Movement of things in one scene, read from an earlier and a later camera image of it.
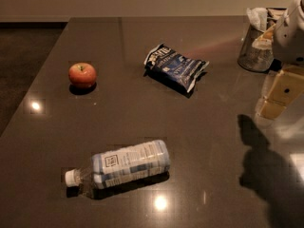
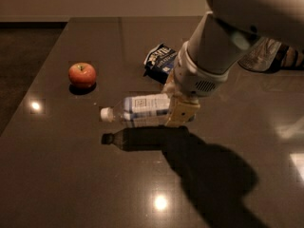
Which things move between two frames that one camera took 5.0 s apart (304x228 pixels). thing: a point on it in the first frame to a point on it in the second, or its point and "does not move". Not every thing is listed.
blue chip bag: (180, 72) does not move
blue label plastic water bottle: (123, 165) to (142, 110)
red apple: (82, 74) does not move
